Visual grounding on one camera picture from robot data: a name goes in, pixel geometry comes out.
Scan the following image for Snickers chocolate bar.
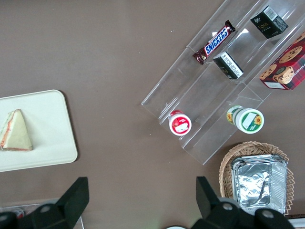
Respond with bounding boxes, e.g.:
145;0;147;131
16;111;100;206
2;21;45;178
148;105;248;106
192;20;236;66

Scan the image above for white rectangular snack tray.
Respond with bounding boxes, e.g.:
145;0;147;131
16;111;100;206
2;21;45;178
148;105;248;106
285;216;305;229

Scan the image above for red lidded cup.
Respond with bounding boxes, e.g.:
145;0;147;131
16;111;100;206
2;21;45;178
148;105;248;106
168;110;193;136

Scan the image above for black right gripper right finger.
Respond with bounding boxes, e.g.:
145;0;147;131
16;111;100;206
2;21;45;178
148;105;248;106
191;176;257;229

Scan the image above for red plaid cookie box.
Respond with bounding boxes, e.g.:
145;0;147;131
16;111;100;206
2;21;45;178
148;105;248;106
259;31;305;91

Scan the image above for stacked aluminium foil containers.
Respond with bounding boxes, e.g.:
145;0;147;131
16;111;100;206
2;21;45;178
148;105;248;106
229;154;288;216

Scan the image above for triangular sandwich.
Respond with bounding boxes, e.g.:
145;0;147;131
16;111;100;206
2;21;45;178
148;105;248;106
0;109;34;152

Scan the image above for beige plastic tray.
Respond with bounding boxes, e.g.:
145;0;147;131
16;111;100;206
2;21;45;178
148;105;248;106
0;89;79;173

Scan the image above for clear acrylic stepped shelf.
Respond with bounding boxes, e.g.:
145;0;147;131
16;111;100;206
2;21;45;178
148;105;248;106
140;0;305;166

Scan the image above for light tan wicker basket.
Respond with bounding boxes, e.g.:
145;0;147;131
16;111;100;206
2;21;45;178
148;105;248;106
218;141;295;217

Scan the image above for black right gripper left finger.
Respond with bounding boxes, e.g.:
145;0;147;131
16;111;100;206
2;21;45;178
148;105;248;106
18;176;90;229

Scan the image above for green lidded cup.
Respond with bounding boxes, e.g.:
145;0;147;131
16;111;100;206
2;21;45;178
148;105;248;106
226;105;265;134

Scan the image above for small black carton box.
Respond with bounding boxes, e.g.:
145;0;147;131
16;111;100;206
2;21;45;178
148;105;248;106
250;5;289;40
212;51;244;80

